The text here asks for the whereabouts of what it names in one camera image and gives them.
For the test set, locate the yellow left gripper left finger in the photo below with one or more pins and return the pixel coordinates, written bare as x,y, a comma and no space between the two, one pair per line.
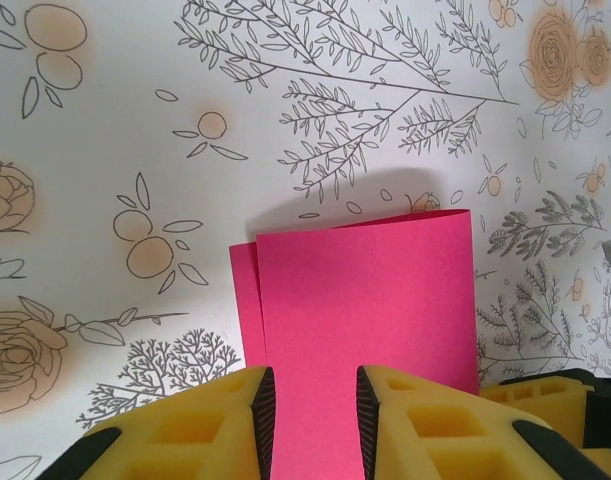
185,435

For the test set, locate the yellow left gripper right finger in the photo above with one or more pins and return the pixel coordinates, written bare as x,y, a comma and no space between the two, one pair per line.
435,440

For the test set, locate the pink paper sheet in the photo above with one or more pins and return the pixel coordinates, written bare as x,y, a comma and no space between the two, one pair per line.
360,300

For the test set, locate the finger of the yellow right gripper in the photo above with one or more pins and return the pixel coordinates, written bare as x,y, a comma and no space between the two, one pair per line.
550,405

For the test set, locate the floral patterned table sheet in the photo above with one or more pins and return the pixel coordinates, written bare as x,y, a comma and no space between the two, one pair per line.
135,150

